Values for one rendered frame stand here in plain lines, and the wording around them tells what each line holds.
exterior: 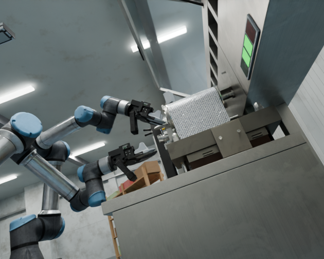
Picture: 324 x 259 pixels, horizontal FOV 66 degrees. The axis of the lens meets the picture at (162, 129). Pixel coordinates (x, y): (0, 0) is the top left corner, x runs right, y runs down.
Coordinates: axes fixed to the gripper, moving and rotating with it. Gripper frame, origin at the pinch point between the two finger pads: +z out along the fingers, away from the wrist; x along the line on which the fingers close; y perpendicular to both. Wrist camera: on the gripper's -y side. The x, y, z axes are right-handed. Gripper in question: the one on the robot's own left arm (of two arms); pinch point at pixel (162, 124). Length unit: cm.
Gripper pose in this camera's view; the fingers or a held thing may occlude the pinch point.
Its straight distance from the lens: 120.1
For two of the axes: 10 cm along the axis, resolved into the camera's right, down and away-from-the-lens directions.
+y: 3.7, -8.9, 2.6
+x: 2.0, 3.5, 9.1
